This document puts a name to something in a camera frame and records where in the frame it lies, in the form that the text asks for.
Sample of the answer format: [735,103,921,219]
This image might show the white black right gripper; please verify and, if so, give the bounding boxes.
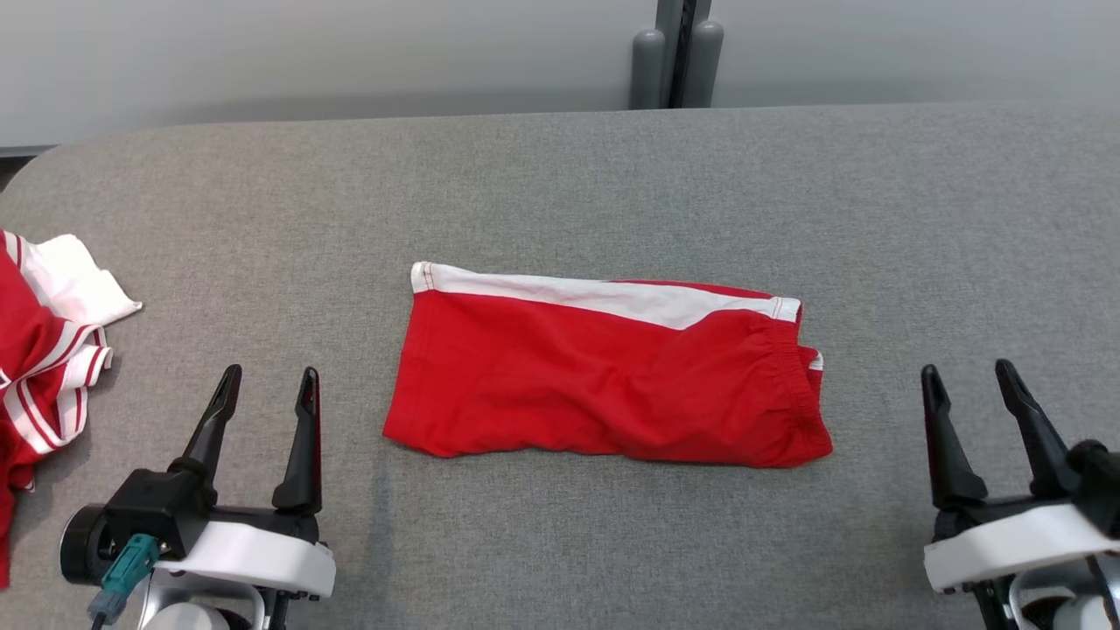
[920,359,1120,596]

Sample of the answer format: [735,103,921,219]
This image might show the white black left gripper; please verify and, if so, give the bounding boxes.
[153,364,338,605]

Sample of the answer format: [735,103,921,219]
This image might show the red white basketball jersey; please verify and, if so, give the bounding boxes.
[0,229,143,589]

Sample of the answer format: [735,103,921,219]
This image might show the red shorts with white trim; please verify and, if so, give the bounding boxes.
[382,261,834,470]

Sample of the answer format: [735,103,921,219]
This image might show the black cable with teal plug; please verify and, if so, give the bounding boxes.
[87,535,164,630]

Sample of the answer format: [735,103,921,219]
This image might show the grey partition post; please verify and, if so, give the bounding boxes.
[628,0,725,111]

